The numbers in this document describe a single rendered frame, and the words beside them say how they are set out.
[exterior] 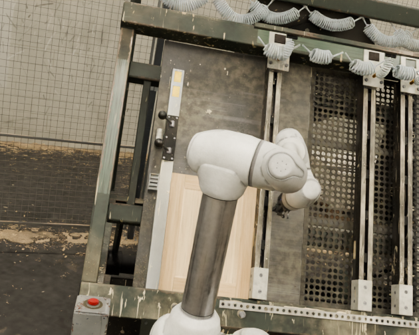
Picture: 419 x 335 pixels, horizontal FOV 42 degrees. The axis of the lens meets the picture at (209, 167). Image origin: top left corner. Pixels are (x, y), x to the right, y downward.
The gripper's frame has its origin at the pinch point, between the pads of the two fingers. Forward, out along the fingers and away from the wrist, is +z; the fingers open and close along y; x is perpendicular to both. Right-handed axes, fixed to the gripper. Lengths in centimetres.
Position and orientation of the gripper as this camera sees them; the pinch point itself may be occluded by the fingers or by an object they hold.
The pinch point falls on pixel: (277, 208)
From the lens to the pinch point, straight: 233.6
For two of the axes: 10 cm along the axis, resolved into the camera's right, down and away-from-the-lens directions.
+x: -9.8, -1.4, -1.4
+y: 1.0, -9.6, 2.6
